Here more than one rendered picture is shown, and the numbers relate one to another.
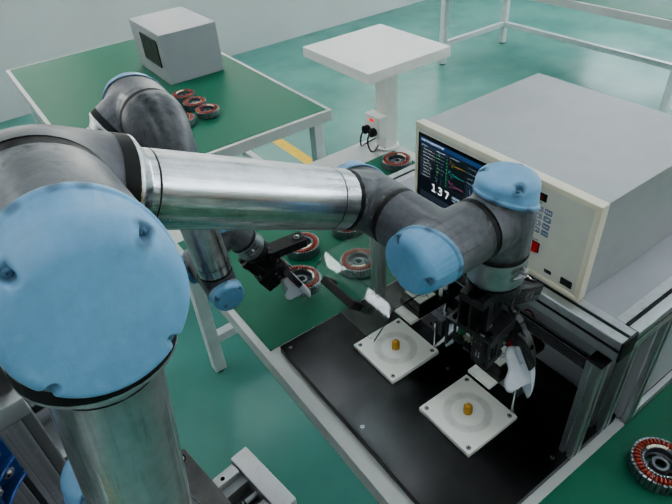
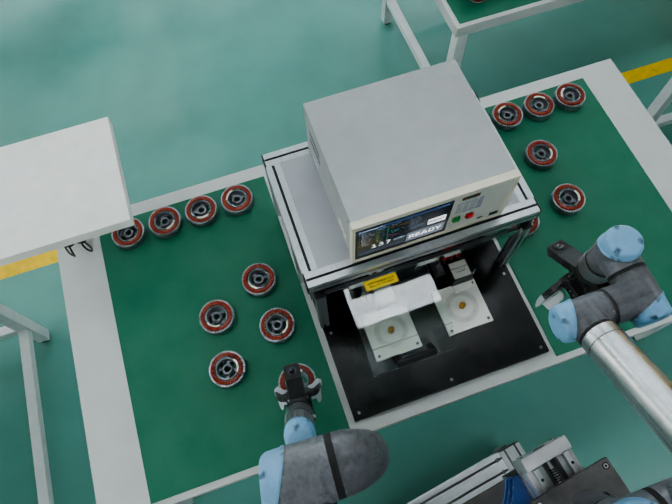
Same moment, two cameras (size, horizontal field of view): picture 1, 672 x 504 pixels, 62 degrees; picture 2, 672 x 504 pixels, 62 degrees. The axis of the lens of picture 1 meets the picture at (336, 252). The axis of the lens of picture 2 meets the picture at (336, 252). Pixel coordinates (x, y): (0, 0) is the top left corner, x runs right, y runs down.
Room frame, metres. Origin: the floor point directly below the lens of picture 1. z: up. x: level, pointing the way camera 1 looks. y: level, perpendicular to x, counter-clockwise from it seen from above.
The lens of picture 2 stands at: (0.95, 0.36, 2.50)
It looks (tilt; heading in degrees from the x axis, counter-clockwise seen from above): 66 degrees down; 287
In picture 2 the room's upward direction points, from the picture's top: 4 degrees counter-clockwise
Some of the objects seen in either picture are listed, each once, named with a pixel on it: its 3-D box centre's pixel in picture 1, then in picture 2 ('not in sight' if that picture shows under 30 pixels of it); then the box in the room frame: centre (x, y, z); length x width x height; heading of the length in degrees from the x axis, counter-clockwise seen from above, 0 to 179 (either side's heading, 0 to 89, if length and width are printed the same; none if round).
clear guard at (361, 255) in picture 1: (396, 267); (393, 304); (0.95, -0.13, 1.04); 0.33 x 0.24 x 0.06; 123
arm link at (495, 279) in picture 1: (498, 264); (599, 264); (0.54, -0.20, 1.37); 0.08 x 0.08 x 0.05
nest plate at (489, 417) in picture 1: (467, 413); (461, 306); (0.74, -0.26, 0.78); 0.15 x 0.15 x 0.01; 33
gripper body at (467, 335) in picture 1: (486, 312); (586, 281); (0.54, -0.20, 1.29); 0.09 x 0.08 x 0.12; 131
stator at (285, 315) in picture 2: not in sight; (277, 325); (1.30, -0.07, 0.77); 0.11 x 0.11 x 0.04
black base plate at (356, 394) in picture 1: (433, 380); (424, 316); (0.85, -0.21, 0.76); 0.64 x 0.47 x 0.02; 33
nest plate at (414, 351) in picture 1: (395, 349); not in sight; (0.94, -0.13, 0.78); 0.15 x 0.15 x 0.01; 33
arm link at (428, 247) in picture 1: (431, 241); (632, 298); (0.50, -0.11, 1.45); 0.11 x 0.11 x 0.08; 33
